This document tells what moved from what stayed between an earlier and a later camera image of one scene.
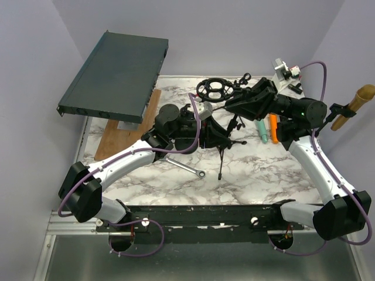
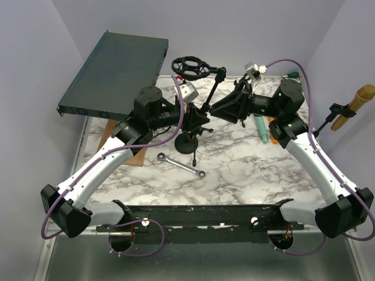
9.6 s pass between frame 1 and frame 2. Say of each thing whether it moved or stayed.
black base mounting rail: stayed
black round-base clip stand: stayed
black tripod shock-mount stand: moved
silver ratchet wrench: stayed
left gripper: moved
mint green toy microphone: stayed
